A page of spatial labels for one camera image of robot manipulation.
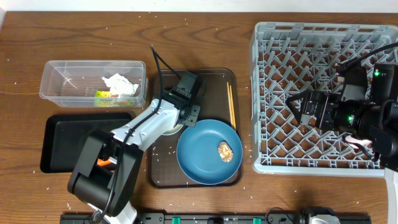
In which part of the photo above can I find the brown food piece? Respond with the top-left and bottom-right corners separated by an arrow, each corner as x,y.
217,141 -> 234,162

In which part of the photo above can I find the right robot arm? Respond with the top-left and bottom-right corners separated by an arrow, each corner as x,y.
285,60 -> 397,223

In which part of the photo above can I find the white tissue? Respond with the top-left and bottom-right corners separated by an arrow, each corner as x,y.
101,73 -> 140,96

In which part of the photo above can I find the black rectangular tray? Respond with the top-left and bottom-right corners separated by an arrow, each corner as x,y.
40,113 -> 132,173

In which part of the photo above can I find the yellow snack wrapper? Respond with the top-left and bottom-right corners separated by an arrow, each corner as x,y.
94,90 -> 134,107

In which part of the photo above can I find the pink plastic cup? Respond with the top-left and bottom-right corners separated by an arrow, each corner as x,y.
343,135 -> 371,149

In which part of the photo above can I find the clear plastic waste bin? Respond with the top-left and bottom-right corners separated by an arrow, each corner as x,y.
39,60 -> 148,108

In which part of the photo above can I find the grey dishwasher rack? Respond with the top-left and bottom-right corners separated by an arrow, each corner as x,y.
249,22 -> 397,177

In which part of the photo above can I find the brown serving tray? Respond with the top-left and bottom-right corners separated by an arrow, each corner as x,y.
146,68 -> 243,189

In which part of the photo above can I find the dark blue plate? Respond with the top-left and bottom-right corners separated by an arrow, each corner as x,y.
177,119 -> 243,185

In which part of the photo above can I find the orange carrot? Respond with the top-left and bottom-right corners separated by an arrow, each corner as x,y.
96,159 -> 112,167

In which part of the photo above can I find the light blue rice bowl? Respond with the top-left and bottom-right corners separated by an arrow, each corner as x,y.
163,124 -> 183,136

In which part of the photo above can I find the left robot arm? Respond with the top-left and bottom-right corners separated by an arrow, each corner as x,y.
68,72 -> 203,223

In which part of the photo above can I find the wooden chopstick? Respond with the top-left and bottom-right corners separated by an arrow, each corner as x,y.
229,85 -> 236,131
226,82 -> 233,128

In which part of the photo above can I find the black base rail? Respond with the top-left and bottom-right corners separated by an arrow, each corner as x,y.
59,213 -> 372,224

